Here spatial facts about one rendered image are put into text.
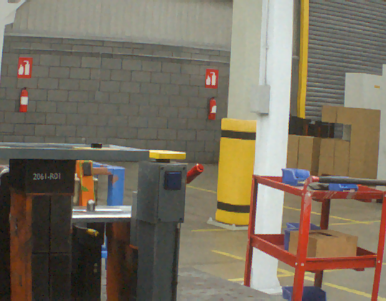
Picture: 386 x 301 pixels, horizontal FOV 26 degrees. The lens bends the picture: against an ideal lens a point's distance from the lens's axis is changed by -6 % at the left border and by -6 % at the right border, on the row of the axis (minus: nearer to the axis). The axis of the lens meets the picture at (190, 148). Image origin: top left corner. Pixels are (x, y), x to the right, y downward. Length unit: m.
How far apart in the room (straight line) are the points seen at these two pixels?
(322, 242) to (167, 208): 2.37
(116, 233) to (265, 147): 3.81
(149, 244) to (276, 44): 4.21
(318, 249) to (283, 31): 2.22
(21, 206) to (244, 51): 7.55
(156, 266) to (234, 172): 7.29
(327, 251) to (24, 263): 2.62
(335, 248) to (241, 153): 4.96
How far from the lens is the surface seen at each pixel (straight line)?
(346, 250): 4.05
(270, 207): 5.82
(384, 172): 12.31
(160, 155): 1.62
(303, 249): 3.89
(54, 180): 1.50
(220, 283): 2.74
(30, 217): 1.49
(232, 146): 8.96
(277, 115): 5.78
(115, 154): 1.53
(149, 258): 1.66
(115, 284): 2.06
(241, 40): 9.03
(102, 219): 1.89
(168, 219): 1.65
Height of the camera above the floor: 1.26
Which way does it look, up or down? 3 degrees down
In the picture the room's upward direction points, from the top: 3 degrees clockwise
